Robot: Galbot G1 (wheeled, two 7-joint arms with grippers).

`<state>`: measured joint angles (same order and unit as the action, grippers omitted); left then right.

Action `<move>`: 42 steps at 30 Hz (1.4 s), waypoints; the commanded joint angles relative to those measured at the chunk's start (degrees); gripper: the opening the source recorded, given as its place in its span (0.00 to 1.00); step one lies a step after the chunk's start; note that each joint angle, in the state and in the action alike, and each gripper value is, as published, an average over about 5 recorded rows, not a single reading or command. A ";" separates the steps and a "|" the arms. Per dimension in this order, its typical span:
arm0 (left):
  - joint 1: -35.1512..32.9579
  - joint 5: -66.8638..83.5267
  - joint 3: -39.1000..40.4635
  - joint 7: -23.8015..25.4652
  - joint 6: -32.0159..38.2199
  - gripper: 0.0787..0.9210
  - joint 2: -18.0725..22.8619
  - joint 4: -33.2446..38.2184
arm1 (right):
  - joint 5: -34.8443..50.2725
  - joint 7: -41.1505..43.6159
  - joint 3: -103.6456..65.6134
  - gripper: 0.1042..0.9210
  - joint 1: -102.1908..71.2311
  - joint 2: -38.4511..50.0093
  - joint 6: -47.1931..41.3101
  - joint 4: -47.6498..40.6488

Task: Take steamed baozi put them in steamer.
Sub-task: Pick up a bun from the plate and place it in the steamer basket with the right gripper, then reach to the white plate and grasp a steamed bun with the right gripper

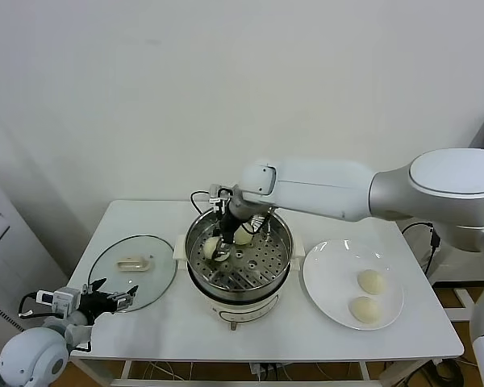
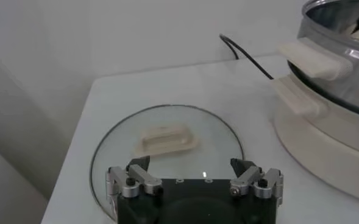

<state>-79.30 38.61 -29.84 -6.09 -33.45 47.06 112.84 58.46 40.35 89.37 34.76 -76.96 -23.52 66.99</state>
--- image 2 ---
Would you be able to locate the white electric cooker base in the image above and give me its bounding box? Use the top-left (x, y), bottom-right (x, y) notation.
top-left (270, 60), bottom-right (359, 204)

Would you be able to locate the black cooker power cable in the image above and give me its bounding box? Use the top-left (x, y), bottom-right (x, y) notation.
top-left (219, 33), bottom-right (275, 80)

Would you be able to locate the glass lid with cream handle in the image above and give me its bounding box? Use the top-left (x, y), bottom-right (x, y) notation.
top-left (89, 103), bottom-right (246, 220)

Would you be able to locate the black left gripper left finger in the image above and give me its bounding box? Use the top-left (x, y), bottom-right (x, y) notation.
top-left (105, 155), bottom-right (163, 201)

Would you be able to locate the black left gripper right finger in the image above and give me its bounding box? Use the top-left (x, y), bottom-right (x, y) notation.
top-left (229, 157), bottom-right (284, 208)

